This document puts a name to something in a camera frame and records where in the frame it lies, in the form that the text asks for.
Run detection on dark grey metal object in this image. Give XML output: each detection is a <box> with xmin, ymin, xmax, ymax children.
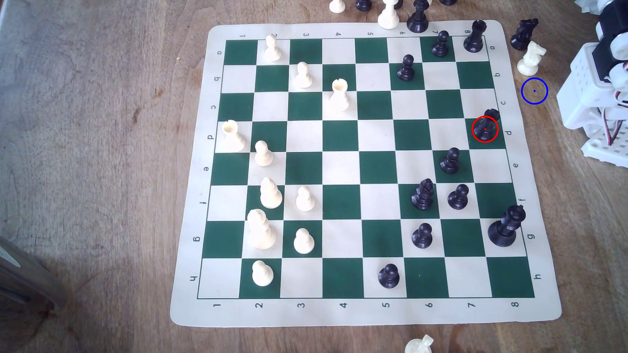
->
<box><xmin>0</xmin><ymin>235</ymin><xmax>67</xmax><ymax>314</ymax></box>

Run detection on green white vinyl chess mat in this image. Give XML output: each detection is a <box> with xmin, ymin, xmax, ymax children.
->
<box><xmin>170</xmin><ymin>21</ymin><xmax>563</xmax><ymax>328</ymax></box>

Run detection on black queen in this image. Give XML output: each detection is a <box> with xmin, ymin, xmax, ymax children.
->
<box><xmin>406</xmin><ymin>0</ymin><xmax>430</xmax><ymax>34</ymax></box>

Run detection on black king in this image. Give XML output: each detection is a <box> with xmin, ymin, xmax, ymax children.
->
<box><xmin>487</xmin><ymin>205</ymin><xmax>527</xmax><ymax>248</ymax></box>

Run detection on white rook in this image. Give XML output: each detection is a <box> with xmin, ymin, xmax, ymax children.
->
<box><xmin>221</xmin><ymin>120</ymin><xmax>246</xmax><ymax>153</ymax></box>
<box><xmin>328</xmin><ymin>78</ymin><xmax>351</xmax><ymax>112</ymax></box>

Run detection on black rook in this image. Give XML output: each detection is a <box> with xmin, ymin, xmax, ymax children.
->
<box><xmin>463</xmin><ymin>20</ymin><xmax>488</xmax><ymax>54</ymax></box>
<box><xmin>473</xmin><ymin>109</ymin><xmax>501</xmax><ymax>143</ymax></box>

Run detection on white queen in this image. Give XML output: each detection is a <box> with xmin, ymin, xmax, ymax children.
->
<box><xmin>247</xmin><ymin>208</ymin><xmax>277</xmax><ymax>250</ymax></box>

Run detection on white bishop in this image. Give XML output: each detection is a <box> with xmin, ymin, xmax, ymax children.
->
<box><xmin>259</xmin><ymin>177</ymin><xmax>284</xmax><ymax>210</ymax></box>
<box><xmin>377</xmin><ymin>0</ymin><xmax>400</xmax><ymax>30</ymax></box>

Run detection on black bishop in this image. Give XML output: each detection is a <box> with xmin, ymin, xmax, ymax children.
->
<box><xmin>411</xmin><ymin>178</ymin><xmax>436</xmax><ymax>211</ymax></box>

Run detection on red black white servo wires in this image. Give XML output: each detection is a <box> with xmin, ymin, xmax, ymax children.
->
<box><xmin>601</xmin><ymin>61</ymin><xmax>628</xmax><ymax>146</ymax></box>

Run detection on black knight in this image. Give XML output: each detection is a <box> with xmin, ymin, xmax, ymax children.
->
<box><xmin>510</xmin><ymin>18</ymin><xmax>539</xmax><ymax>51</ymax></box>

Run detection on white knight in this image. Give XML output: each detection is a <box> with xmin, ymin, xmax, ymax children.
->
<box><xmin>404</xmin><ymin>334</ymin><xmax>434</xmax><ymax>353</ymax></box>
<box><xmin>516</xmin><ymin>41</ymin><xmax>547</xmax><ymax>76</ymax></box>

